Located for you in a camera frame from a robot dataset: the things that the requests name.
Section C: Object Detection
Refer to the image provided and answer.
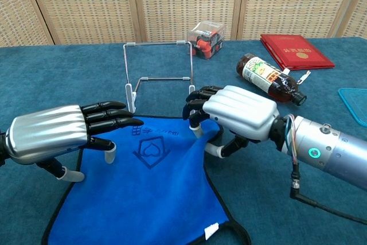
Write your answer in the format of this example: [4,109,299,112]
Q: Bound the blue microfibre towel black trim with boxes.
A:
[41,114,252,245]

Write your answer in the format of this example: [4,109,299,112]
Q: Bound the bamboo folding screen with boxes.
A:
[0,0,367,48]

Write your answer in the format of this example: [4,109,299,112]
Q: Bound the brown tea bottle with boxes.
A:
[236,53,307,107]

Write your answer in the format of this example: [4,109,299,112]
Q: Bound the teal plastic tray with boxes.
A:
[337,88,367,127]

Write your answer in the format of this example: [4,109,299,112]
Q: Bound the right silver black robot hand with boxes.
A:
[182,85,281,159]

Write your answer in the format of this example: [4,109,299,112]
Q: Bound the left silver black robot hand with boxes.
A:
[5,100,144,182]

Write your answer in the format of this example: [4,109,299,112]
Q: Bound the red certificate book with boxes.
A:
[260,34,335,71]

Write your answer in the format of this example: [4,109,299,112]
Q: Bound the clear box with orange parts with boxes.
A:
[186,20,227,61]

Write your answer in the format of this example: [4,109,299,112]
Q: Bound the white wire drying rack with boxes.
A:
[122,40,197,114]

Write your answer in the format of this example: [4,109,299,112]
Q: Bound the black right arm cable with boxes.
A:
[289,163,367,225]

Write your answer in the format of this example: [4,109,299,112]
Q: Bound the teal felt table cover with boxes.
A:
[0,37,367,245]

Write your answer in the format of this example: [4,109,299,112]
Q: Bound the small white tag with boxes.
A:
[282,68,312,85]

